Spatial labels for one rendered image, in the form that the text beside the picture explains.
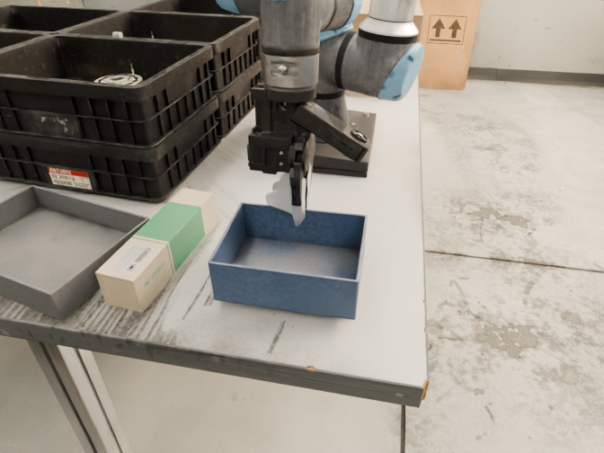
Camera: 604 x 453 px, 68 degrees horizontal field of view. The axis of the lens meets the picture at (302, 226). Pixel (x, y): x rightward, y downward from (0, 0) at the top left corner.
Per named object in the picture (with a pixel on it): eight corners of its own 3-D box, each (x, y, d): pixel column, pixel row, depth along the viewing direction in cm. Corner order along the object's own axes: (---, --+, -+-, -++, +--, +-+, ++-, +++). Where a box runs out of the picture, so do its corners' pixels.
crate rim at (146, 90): (216, 56, 98) (215, 44, 96) (142, 103, 74) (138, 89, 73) (57, 44, 106) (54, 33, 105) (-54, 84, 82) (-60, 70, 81)
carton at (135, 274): (187, 215, 84) (182, 187, 81) (217, 220, 83) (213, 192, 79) (105, 304, 65) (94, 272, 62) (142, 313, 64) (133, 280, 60)
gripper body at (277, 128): (264, 156, 71) (262, 77, 65) (318, 162, 70) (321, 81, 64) (249, 175, 65) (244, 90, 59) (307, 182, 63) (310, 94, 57)
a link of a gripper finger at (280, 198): (269, 220, 72) (268, 166, 68) (305, 226, 71) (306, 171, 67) (262, 230, 69) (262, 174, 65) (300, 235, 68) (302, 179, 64)
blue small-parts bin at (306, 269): (364, 250, 72) (368, 215, 68) (355, 320, 61) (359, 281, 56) (244, 236, 76) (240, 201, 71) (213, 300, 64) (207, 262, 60)
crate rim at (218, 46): (261, 27, 121) (261, 17, 120) (216, 56, 98) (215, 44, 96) (128, 19, 130) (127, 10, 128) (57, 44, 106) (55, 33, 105)
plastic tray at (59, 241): (-65, 270, 71) (-80, 244, 69) (41, 207, 86) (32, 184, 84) (62, 321, 63) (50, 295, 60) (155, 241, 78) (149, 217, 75)
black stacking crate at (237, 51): (262, 64, 127) (260, 20, 120) (220, 99, 103) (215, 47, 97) (136, 54, 135) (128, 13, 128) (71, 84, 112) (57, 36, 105)
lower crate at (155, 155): (225, 144, 110) (219, 95, 103) (164, 208, 86) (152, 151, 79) (82, 127, 118) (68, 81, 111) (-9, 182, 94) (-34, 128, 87)
